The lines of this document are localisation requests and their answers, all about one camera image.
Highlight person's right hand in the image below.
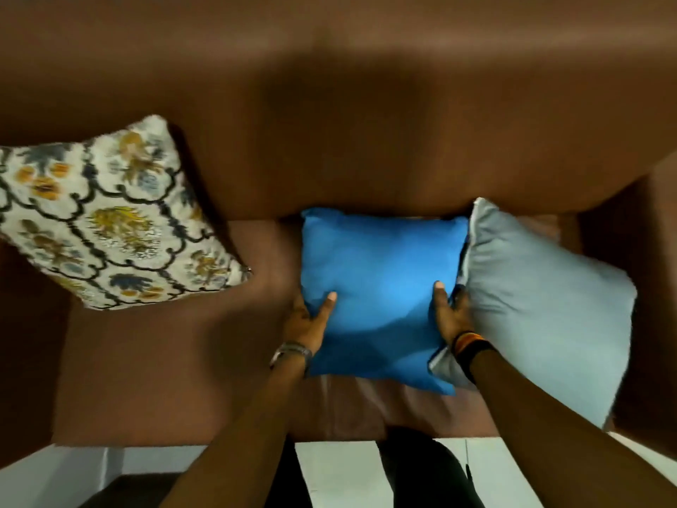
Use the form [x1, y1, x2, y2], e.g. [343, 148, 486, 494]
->
[432, 281, 475, 347]

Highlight person's left hand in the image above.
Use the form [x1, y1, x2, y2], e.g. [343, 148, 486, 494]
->
[281, 291, 337, 357]

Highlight blue cushion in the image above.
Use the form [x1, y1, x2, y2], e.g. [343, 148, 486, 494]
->
[300, 207, 470, 396]

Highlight person's left forearm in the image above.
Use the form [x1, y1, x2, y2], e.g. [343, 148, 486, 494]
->
[159, 349, 313, 508]

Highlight person's right forearm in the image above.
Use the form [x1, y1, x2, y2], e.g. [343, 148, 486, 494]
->
[465, 346, 677, 508]

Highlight orange and black wristbands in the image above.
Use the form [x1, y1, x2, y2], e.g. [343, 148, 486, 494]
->
[450, 331, 498, 385]

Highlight light grey cushion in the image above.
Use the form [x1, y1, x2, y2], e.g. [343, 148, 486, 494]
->
[428, 197, 638, 430]

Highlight person's black trousers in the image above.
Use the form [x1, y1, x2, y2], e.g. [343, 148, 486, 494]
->
[275, 425, 484, 508]

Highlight brown sofa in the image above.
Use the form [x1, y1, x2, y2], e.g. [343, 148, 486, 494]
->
[0, 0, 677, 468]

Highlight floral patterned cushion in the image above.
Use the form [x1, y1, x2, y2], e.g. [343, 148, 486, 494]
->
[0, 114, 252, 312]

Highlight silver bracelet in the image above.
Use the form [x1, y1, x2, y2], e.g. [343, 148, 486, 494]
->
[269, 341, 314, 372]

